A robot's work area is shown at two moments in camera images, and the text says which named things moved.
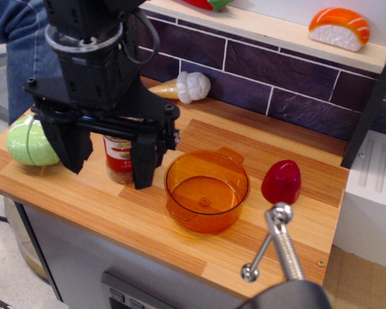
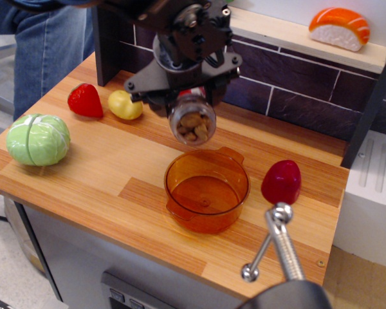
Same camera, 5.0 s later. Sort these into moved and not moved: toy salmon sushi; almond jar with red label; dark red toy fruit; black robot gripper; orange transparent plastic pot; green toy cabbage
Moved: almond jar with red label; black robot gripper
Not moved: dark red toy fruit; orange transparent plastic pot; green toy cabbage; toy salmon sushi
